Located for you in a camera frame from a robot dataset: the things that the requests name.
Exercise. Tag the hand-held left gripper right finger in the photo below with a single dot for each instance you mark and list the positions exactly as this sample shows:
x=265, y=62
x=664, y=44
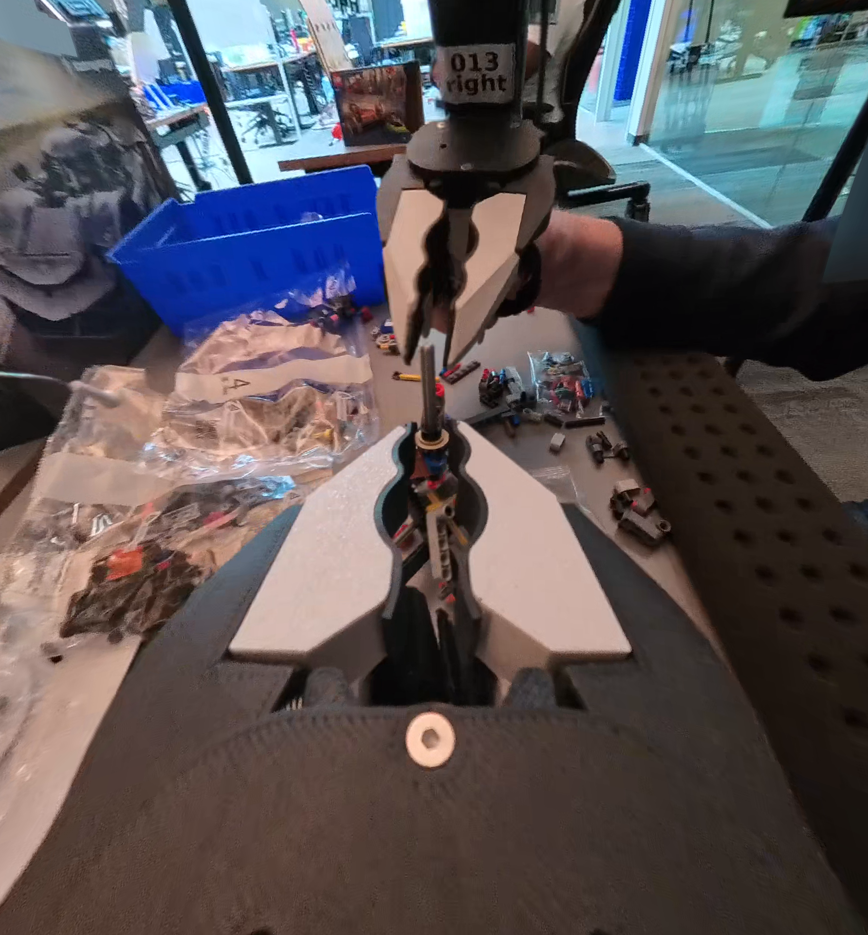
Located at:
x=543, y=584

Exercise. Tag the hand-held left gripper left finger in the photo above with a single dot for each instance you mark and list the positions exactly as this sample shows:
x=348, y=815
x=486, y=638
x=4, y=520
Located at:
x=317, y=584

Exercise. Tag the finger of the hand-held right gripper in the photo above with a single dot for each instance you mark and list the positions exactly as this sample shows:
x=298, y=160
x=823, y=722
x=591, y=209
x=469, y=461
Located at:
x=404, y=256
x=492, y=248

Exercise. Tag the black orange lego assembly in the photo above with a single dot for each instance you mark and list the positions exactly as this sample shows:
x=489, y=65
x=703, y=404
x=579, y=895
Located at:
x=437, y=540

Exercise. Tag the grey lego axle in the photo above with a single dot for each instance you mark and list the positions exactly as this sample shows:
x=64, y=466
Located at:
x=429, y=387

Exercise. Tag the person's right forearm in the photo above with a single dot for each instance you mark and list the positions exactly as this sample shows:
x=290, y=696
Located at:
x=733, y=292

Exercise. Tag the red lego set box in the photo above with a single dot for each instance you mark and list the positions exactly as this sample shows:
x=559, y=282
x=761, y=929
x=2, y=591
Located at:
x=375, y=102

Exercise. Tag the grey black lego connectors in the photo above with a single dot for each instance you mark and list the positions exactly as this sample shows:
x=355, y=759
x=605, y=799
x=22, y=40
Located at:
x=642, y=518

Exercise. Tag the dark grey lego plate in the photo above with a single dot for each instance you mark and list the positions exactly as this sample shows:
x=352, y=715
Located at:
x=459, y=372

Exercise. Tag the grey black lego pieces cluster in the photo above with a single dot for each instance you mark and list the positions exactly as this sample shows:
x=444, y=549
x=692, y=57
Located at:
x=503, y=387

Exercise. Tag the black lego pins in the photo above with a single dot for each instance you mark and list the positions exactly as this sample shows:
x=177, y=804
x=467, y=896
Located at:
x=609, y=447

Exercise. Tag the grey lego beam blue pins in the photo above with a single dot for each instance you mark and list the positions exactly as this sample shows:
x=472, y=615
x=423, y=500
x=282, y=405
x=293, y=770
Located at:
x=492, y=416

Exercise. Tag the dark lego set box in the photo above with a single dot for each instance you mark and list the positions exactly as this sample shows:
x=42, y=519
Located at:
x=54, y=219

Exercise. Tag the black office chair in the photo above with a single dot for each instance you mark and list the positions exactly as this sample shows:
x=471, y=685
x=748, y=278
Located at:
x=587, y=168

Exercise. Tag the wooden background desk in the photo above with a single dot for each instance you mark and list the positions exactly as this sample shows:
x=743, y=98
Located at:
x=331, y=157

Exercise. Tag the small bag red blue parts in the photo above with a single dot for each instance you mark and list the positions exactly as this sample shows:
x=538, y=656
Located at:
x=561, y=383

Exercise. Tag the blue plastic bin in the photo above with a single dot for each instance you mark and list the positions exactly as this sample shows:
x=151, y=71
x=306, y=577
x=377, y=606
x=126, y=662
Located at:
x=244, y=270

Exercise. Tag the clear bag white strip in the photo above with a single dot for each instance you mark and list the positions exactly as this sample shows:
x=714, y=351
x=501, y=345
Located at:
x=83, y=475
x=295, y=424

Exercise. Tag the crumpled clear plastic bag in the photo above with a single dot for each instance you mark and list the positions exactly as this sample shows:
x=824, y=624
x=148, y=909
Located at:
x=258, y=336

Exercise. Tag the clear bag black orange parts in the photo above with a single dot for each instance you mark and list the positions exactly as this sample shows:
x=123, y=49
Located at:
x=134, y=577

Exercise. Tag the black perforated panel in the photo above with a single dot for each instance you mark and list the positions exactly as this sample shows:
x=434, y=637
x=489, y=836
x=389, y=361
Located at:
x=770, y=584

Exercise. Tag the clear bag over white base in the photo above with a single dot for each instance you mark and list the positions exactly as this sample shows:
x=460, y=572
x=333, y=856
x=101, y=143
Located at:
x=3, y=694

